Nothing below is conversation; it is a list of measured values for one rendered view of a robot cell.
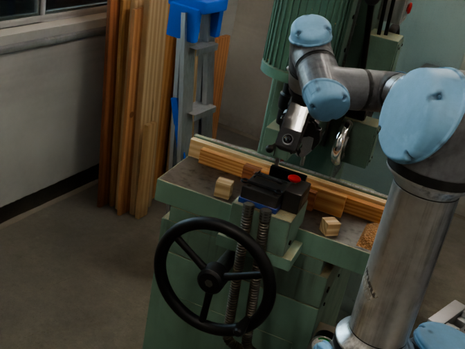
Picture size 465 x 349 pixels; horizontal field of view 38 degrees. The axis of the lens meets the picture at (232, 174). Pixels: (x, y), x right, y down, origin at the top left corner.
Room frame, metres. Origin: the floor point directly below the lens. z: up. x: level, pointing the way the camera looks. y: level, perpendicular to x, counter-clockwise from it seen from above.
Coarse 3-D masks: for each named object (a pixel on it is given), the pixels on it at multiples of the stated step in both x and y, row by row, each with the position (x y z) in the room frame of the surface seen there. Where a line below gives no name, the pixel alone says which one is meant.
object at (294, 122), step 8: (296, 104) 1.28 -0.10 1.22; (304, 104) 1.28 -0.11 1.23; (288, 112) 1.28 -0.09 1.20; (296, 112) 1.27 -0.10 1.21; (304, 112) 1.27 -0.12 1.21; (288, 120) 1.27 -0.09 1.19; (296, 120) 1.26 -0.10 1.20; (304, 120) 1.26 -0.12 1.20; (280, 128) 1.26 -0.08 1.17; (288, 128) 1.26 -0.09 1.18; (296, 128) 1.26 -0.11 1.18; (304, 128) 1.26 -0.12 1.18; (280, 136) 1.25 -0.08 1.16; (288, 136) 1.24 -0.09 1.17; (296, 136) 1.25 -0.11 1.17; (280, 144) 1.24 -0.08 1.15; (288, 144) 1.24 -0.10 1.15; (296, 144) 1.24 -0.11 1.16; (296, 152) 1.25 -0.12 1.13
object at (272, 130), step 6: (270, 126) 1.54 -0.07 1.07; (276, 126) 1.54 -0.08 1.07; (270, 132) 1.52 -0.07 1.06; (276, 132) 1.52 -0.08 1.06; (264, 138) 1.53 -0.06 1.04; (270, 138) 1.52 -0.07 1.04; (276, 138) 1.52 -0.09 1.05; (264, 144) 1.53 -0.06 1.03; (270, 144) 1.52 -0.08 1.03; (300, 144) 1.61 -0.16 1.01; (264, 150) 1.52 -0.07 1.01; (276, 150) 1.52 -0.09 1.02; (282, 150) 1.51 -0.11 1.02; (276, 156) 1.52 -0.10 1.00; (282, 156) 1.51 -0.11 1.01; (288, 156) 1.51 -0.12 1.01
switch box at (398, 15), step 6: (390, 0) 1.78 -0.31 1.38; (396, 0) 1.78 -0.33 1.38; (402, 0) 1.77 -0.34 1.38; (408, 0) 1.80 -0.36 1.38; (396, 6) 1.78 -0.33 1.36; (402, 6) 1.77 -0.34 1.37; (396, 12) 1.78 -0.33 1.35; (402, 12) 1.77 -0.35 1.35; (378, 18) 1.79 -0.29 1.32; (384, 18) 1.78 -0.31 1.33; (396, 18) 1.77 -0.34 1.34; (402, 18) 1.78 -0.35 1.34
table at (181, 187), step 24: (192, 168) 1.58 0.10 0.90; (168, 192) 1.47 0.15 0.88; (192, 192) 1.45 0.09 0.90; (240, 192) 1.50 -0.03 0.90; (216, 216) 1.43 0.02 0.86; (312, 216) 1.44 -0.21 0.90; (216, 240) 1.33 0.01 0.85; (312, 240) 1.36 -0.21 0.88; (336, 240) 1.35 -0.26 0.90; (288, 264) 1.28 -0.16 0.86; (336, 264) 1.34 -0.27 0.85; (360, 264) 1.32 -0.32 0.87
